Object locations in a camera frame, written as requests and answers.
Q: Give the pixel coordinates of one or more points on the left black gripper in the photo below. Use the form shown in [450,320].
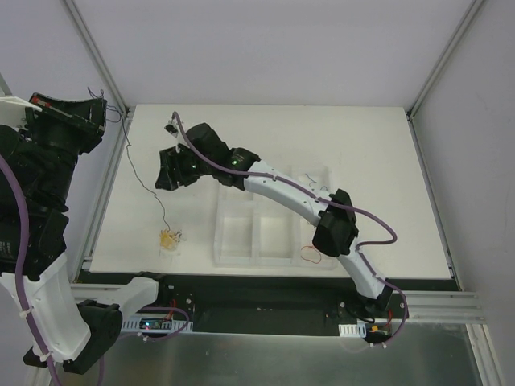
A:
[67,117]

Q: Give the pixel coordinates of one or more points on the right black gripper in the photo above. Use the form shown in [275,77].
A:
[177,163]

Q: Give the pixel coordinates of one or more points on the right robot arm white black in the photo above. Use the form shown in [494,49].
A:
[203,153]

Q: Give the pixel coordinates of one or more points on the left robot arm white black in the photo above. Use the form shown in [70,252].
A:
[35,182]

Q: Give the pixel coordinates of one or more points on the white six-compartment tray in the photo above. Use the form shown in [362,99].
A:
[254,232]

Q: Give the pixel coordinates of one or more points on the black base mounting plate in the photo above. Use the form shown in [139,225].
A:
[310,306]

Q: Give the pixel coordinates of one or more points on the left aluminium corner post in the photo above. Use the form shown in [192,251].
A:
[73,12]

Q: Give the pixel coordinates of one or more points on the aluminium corner post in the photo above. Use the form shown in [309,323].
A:
[73,12]
[463,27]

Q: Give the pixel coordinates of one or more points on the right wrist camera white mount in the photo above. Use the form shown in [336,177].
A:
[172,127]

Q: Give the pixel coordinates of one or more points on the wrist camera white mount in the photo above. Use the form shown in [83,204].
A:
[13,111]
[172,127]

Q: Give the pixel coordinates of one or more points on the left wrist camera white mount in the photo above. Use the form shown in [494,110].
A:
[13,111]

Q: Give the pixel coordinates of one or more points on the left white cable duct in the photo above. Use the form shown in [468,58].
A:
[155,325]

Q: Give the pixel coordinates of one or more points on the white cable duct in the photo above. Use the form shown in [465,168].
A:
[357,330]
[155,325]

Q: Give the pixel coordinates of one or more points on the right white cable duct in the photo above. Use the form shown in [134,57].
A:
[357,330]

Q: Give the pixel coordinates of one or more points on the right aluminium corner post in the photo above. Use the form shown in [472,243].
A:
[463,27]

